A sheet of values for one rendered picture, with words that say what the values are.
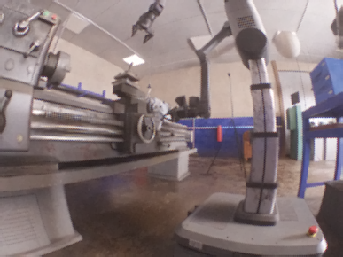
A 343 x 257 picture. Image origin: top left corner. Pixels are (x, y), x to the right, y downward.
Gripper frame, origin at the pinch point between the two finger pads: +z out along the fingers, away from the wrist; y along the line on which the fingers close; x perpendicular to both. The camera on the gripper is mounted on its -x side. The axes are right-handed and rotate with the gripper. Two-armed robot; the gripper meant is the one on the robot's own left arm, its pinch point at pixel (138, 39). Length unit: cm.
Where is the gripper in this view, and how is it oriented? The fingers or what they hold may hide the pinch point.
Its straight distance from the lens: 93.6
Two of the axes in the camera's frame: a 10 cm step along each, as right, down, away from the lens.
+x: 7.0, 4.7, -5.3
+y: -5.7, -0.7, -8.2
